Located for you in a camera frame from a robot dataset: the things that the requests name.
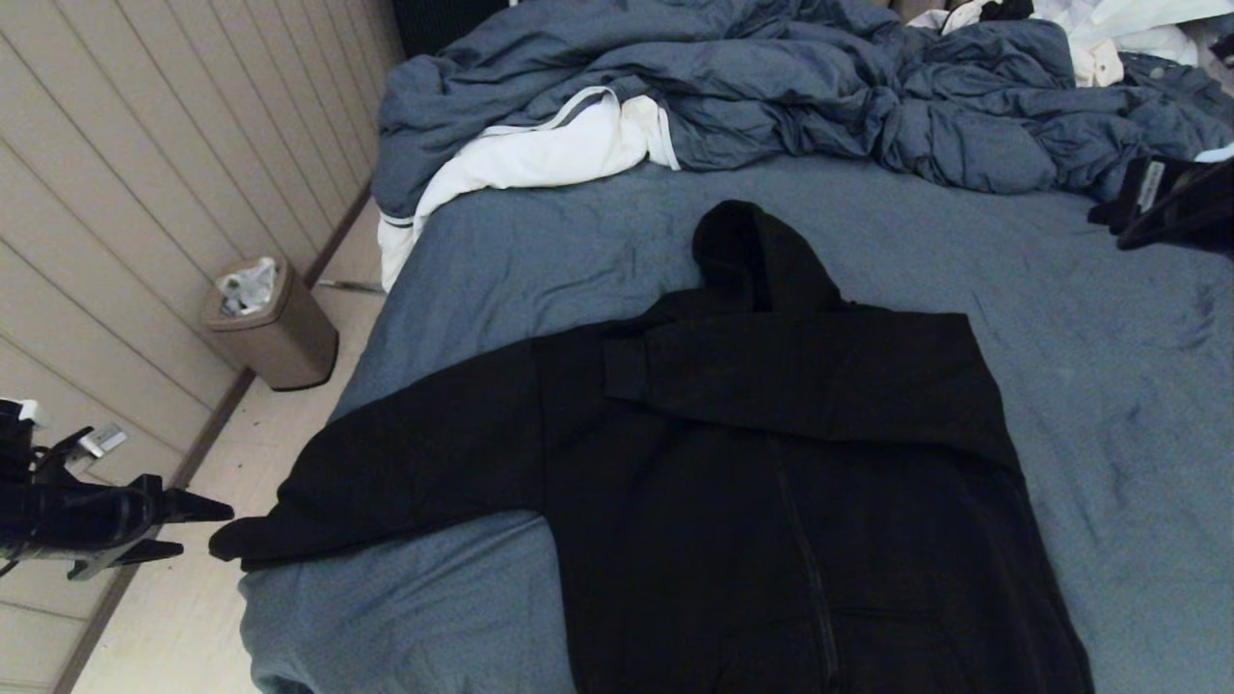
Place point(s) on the black zip hoodie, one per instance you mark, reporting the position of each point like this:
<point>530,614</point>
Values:
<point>771,540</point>

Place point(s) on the thin metal rod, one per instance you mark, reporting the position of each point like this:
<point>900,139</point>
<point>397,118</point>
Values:
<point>352,284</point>

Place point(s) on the white blanket with grey stripe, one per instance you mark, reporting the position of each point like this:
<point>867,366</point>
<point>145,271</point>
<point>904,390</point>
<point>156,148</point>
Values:
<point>540,152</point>

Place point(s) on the crumpled blue duvet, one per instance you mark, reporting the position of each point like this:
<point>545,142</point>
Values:
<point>771,77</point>

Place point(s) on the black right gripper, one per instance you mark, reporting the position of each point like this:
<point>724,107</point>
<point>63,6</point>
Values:
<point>1195,202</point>

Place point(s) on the white crumpled clothes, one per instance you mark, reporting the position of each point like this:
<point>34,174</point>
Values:
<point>1109,27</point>

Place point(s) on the brown trash bin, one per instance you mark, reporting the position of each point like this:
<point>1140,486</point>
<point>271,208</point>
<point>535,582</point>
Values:
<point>289,345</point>

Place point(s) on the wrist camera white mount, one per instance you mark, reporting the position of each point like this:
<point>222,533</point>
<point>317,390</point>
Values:
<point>1220,152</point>
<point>101,441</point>

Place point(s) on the small black garment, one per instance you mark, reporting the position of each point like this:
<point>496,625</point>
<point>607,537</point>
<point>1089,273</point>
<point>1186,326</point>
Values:
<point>1007,10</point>

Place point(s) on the blue bed sheet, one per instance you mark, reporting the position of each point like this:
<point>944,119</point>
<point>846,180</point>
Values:
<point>578,260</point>

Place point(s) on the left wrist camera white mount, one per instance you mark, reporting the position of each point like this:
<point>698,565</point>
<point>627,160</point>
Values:
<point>101,441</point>

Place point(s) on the blue denim shirt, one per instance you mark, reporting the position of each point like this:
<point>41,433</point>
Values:
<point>1171,82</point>

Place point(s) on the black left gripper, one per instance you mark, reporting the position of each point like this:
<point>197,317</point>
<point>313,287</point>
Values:
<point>77,520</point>

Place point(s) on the white plastic bin bag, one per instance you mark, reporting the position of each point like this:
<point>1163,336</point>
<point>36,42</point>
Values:
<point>249,285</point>

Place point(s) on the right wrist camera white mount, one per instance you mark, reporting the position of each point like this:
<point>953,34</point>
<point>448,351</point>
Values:
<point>1220,152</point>

